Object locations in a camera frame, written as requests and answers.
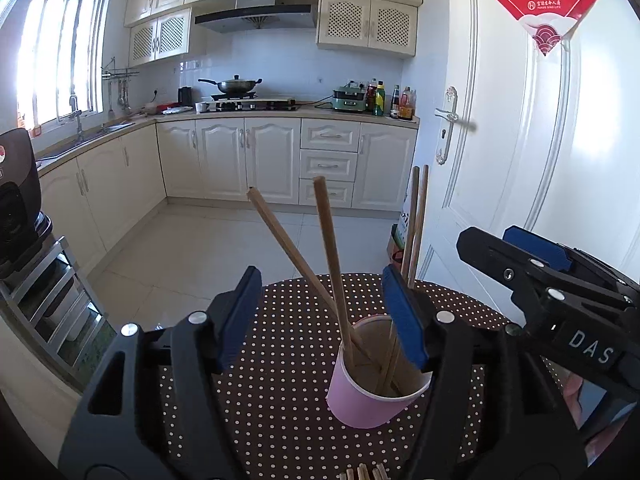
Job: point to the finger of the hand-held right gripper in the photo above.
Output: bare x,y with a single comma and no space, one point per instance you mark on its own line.
490,260
537,250

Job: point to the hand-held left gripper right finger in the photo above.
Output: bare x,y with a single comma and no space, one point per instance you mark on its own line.
405,320

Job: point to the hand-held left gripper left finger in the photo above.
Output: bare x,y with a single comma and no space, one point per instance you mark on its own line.
240,320

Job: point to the wooden chopstick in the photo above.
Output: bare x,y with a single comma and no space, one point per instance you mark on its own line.
411,220
285,245
330,240
420,220

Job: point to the pink cup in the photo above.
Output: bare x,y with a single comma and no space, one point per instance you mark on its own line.
360,400

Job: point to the person's right hand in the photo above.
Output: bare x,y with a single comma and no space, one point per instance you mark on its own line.
572,395

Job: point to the printed cardboard box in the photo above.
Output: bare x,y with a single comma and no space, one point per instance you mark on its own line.
398,237

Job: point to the white door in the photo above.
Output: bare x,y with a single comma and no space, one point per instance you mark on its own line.
525,135

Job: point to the cream cabinet drawer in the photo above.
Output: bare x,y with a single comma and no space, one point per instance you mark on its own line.
328,166
330,135
340,192

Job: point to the cream base cabinets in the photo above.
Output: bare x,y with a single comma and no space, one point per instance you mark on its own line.
220,160

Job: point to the orange red bottle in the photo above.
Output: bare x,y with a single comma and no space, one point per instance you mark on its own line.
407,105

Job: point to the metal storage rack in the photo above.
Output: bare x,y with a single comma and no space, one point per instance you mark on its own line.
60,320

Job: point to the yellow green bottle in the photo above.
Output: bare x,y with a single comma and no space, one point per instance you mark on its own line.
380,100

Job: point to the red cap bottle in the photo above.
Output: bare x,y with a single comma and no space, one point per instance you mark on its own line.
371,97

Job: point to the green countertop appliance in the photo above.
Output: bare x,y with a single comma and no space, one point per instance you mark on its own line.
350,100

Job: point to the gas stove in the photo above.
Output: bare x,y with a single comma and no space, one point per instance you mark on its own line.
255,105

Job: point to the white mug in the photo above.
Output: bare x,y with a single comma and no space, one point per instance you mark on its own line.
201,107

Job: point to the beige kitchen countertop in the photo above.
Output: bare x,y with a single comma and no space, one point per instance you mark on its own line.
315,110

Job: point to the steel sink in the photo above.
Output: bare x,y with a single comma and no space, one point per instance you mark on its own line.
116,127

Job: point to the black kettle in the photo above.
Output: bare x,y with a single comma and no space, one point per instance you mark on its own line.
185,96

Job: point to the black wok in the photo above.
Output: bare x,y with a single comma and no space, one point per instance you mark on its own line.
235,85

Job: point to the dark brown kitchen appliance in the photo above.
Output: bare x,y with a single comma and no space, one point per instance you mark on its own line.
17,195

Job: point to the metal faucet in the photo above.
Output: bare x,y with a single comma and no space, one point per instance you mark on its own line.
77,115

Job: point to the range hood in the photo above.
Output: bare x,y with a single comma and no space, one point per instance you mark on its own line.
255,15

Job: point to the barred window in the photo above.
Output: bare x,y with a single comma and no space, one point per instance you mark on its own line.
60,45

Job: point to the lattice door wall cabinet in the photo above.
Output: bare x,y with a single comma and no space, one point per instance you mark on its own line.
367,25
160,37

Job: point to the wall utensil rail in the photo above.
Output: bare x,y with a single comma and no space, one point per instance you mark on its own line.
120,74

